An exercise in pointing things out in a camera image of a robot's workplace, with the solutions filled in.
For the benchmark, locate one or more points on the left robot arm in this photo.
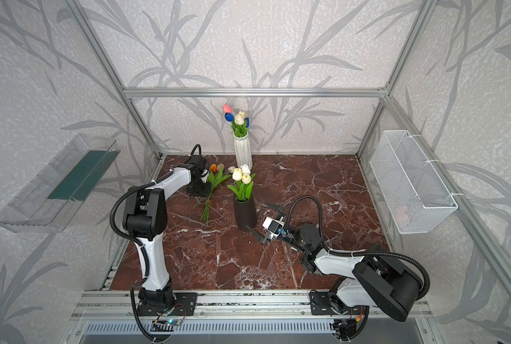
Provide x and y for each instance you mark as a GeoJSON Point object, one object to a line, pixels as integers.
{"type": "Point", "coordinates": [140, 215]}

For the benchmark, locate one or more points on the clear plastic wall shelf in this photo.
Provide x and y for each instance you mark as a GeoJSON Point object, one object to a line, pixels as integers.
{"type": "Point", "coordinates": [49, 202]}

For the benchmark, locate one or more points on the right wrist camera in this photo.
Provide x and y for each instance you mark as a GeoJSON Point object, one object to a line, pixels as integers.
{"type": "Point", "coordinates": [273, 228]}

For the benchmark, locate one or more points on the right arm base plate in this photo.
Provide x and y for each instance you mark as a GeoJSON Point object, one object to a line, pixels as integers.
{"type": "Point", "coordinates": [322, 303]}

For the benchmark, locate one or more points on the pink object in basket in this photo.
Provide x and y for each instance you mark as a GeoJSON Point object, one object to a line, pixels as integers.
{"type": "Point", "coordinates": [402, 217]}

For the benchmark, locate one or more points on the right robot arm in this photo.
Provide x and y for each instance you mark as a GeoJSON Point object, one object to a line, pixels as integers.
{"type": "Point", "coordinates": [367, 278]}

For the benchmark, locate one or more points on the white ribbed vase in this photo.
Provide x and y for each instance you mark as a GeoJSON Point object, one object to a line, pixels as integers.
{"type": "Point", "coordinates": [243, 151]}

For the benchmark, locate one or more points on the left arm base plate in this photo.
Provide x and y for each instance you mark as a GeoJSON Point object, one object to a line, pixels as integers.
{"type": "Point", "coordinates": [180, 304]}

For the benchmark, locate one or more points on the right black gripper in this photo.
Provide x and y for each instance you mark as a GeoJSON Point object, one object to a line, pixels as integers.
{"type": "Point", "coordinates": [266, 232]}

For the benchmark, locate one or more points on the pink tulip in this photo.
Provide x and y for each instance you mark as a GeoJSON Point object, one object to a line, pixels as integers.
{"type": "Point", "coordinates": [227, 109]}
{"type": "Point", "coordinates": [236, 177]}

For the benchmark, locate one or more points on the white wire mesh basket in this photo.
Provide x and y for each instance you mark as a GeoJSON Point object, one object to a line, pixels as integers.
{"type": "Point", "coordinates": [407, 177]}

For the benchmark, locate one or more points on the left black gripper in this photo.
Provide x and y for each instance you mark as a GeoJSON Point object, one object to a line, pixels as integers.
{"type": "Point", "coordinates": [199, 186]}

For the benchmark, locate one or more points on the black cone vase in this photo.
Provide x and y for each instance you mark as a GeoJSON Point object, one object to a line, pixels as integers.
{"type": "Point", "coordinates": [245, 214]}

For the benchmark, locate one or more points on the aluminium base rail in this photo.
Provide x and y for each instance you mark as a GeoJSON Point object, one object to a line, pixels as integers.
{"type": "Point", "coordinates": [209, 305]}

